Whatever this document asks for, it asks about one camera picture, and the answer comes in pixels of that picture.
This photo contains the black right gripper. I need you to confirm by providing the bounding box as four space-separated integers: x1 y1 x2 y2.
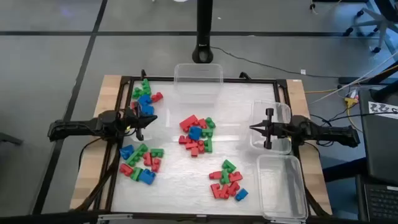
249 108 294 150

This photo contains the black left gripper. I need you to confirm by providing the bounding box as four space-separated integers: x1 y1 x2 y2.
123 105 159 142

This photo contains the long green toy block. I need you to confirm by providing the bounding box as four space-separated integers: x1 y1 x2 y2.
125 143 149 167

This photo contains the large red toy block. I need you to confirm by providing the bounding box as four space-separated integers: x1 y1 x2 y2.
179 114 200 133

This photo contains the long clear plastic bin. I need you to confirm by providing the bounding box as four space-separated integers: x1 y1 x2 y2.
256 154 310 222

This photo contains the small blue toy block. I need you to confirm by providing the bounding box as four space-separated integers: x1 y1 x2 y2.
234 188 249 202

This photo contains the white table mat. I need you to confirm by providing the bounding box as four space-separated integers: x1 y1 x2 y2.
111 81 290 216

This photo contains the dark blue crossbar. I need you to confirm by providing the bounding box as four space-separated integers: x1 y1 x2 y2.
322 157 369 184

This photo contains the black floor bar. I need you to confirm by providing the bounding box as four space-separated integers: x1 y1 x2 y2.
338 60 398 85

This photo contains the dark grey floor object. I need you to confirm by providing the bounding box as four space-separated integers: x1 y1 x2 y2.
0 131 24 146

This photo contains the black front crossbeam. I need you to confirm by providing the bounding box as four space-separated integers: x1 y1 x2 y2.
0 208 333 224

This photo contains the black laptop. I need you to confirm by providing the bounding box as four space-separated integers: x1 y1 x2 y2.
355 173 398 224

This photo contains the office chair base with casters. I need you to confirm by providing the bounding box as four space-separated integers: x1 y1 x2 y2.
343 0 398 54

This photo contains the black table frame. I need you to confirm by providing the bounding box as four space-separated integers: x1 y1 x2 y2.
104 68 312 218

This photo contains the thin black floor cable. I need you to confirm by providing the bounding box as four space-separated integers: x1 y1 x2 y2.
210 45 340 79

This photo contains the yellow cable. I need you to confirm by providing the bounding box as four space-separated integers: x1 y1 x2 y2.
303 63 398 94

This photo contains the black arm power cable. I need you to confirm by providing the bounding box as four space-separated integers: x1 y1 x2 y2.
78 136 105 175

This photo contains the yellow cable connector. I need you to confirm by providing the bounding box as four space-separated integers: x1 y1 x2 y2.
343 96 359 109

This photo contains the silver metal bracket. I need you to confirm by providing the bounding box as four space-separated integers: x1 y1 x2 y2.
97 213 134 223

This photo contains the black camera stand pole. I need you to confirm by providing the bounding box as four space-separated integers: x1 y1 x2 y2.
192 0 215 65

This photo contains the black cable to case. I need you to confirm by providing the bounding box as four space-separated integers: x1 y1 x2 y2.
329 110 398 124

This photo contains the white cable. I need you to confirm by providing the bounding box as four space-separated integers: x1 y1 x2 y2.
307 51 398 106

